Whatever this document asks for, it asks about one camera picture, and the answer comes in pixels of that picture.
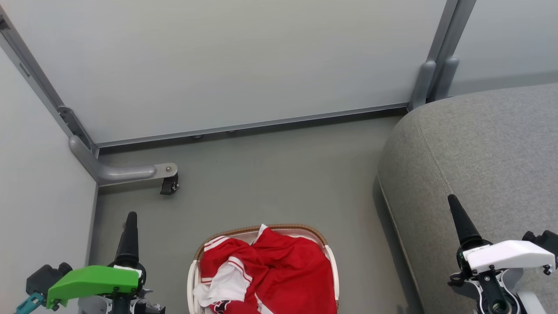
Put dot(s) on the grey double partition post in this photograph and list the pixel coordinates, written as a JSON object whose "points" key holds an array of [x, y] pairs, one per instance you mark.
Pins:
{"points": [[449, 35]]}

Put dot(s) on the grey partition base rail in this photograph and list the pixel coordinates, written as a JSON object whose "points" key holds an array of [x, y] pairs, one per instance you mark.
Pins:
{"points": [[261, 124]]}

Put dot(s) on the red and white jersey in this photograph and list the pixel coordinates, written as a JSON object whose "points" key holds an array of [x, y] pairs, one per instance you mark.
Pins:
{"points": [[283, 270]]}

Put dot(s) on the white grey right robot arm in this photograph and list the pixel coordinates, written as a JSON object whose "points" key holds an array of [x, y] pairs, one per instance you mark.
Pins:
{"points": [[532, 303]]}

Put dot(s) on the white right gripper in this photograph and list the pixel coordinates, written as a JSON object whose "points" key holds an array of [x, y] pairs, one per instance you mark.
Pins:
{"points": [[505, 255]]}

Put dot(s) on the grey fabric sofa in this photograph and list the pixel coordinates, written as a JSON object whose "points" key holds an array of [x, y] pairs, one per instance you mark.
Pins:
{"points": [[479, 152]]}

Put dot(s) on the grey partition post with hinge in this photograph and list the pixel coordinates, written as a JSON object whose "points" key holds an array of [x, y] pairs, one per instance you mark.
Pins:
{"points": [[35, 74]]}

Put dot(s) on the white basket with brown rim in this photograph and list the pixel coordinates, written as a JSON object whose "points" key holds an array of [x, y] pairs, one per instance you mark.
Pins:
{"points": [[194, 279]]}

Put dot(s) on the grey partition support leg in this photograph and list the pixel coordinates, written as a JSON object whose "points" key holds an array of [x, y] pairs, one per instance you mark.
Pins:
{"points": [[117, 173]]}

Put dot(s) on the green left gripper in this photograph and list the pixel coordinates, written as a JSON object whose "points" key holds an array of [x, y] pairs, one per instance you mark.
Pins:
{"points": [[96, 279]]}

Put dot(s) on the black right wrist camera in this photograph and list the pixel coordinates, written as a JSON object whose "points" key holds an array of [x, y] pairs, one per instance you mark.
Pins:
{"points": [[542, 240]]}

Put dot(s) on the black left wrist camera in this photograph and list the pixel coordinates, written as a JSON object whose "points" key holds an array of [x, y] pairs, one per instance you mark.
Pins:
{"points": [[43, 277]]}

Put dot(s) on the grey upright partition foot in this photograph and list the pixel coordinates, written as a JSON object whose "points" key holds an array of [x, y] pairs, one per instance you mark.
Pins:
{"points": [[445, 78], [423, 85]]}

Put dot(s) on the black caster wheel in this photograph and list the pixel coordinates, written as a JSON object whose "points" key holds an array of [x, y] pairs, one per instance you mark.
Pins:
{"points": [[169, 185]]}

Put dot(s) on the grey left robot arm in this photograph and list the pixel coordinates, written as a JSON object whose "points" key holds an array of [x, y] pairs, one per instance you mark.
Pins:
{"points": [[92, 307]]}

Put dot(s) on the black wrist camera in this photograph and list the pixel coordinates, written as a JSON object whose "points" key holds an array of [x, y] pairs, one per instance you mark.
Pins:
{"points": [[43, 277], [542, 240]]}

